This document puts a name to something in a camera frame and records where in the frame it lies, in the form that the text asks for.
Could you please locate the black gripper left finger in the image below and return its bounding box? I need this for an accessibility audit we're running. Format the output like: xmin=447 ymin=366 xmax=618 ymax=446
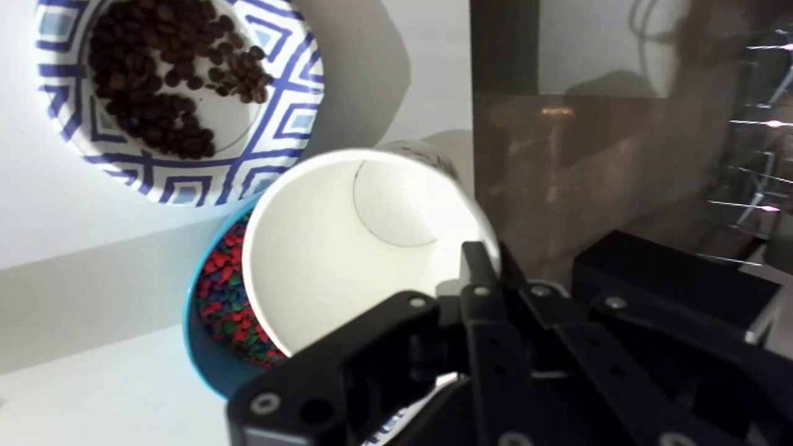
xmin=224 ymin=241 xmax=508 ymax=446

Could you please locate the coloured beads pile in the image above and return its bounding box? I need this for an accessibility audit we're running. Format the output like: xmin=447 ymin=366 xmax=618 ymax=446
xmin=195 ymin=221 xmax=289 ymax=366

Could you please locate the blue plastic bowl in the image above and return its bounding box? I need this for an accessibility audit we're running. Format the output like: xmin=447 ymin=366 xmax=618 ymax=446
xmin=178 ymin=195 xmax=291 ymax=404

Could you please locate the coffee beans pile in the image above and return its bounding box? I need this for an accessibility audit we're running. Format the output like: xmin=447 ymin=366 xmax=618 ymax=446
xmin=84 ymin=0 xmax=278 ymax=162

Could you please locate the printed paper coffee cup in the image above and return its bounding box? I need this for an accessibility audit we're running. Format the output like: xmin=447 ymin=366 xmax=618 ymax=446
xmin=239 ymin=146 xmax=503 ymax=362

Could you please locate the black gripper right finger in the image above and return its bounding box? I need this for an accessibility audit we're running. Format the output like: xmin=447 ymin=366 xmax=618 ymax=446
xmin=514 ymin=231 xmax=793 ymax=446

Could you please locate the blue patterned paper bowl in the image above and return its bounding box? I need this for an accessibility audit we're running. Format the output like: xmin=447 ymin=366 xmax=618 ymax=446
xmin=32 ymin=0 xmax=327 ymax=210

